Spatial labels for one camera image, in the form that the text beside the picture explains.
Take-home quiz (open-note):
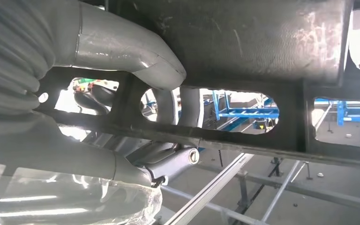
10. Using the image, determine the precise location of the blue metal shelf rack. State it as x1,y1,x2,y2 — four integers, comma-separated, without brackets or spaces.
211,90,360,128

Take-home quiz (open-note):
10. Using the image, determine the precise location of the grey metal rail frame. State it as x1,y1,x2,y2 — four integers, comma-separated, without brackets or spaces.
155,152,360,225

